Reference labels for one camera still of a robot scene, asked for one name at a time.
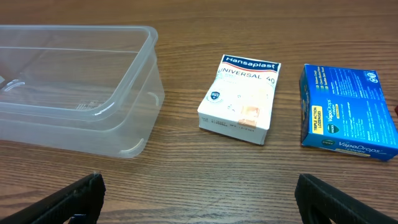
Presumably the blue VapoDrops lozenge box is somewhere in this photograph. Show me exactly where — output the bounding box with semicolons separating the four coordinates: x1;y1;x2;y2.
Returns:
299;64;397;161

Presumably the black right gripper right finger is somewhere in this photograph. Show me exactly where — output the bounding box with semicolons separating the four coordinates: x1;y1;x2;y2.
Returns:
295;174;397;224

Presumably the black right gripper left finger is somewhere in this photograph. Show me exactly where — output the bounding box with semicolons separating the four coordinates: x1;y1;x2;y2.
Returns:
1;173;106;224

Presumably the clear plastic container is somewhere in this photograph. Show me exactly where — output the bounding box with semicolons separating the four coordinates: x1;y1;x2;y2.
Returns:
1;25;165;158

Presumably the white Hansaplast plaster box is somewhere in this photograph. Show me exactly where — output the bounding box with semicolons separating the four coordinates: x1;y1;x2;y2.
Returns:
197;54;281;145

